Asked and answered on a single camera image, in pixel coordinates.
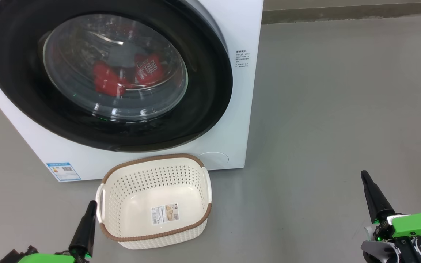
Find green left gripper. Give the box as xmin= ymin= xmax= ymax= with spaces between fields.
xmin=18 ymin=200 xmax=98 ymax=263

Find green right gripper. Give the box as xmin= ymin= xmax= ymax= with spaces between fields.
xmin=360 ymin=170 xmax=421 ymax=263

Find red Bulls jersey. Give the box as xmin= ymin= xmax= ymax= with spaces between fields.
xmin=93 ymin=53 xmax=165 ymax=97

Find black round glass washer door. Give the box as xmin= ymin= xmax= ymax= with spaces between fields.
xmin=0 ymin=0 xmax=233 ymax=153

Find white garment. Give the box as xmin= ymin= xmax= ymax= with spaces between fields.
xmin=106 ymin=42 xmax=141 ymax=72

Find cream perforated basket brown rim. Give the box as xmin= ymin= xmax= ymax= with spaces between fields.
xmin=95 ymin=153 xmax=213 ymax=250

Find printed product label sticker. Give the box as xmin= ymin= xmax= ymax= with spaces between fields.
xmin=151 ymin=203 xmax=179 ymax=225

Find white front-load washing machine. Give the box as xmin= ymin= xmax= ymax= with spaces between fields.
xmin=0 ymin=0 xmax=264 ymax=182

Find steel washer drum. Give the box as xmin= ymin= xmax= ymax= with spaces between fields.
xmin=43 ymin=14 xmax=189 ymax=121

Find blue energy label sticker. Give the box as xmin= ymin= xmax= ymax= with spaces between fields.
xmin=46 ymin=162 xmax=81 ymax=182

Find round white filter cover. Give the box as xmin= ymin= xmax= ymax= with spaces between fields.
xmin=198 ymin=152 xmax=229 ymax=170

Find small printed text label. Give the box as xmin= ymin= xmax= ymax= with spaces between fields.
xmin=235 ymin=50 xmax=250 ymax=68

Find grey wall baseboard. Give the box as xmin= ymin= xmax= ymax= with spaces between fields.
xmin=262 ymin=2 xmax=421 ymax=25

